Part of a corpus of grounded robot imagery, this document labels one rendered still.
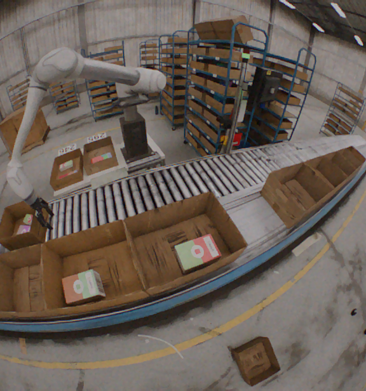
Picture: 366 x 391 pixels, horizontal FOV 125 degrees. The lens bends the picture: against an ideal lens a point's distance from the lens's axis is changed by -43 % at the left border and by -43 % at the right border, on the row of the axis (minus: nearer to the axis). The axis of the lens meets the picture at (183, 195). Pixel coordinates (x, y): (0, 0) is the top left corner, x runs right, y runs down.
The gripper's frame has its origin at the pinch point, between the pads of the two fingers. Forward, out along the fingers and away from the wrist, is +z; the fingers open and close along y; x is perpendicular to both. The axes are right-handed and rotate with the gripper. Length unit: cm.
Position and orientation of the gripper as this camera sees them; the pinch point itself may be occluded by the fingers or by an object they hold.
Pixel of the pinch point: (50, 220)
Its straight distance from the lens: 116.1
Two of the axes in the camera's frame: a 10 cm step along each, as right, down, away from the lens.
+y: -3.9, -7.1, 5.9
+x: -9.2, 2.8, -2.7
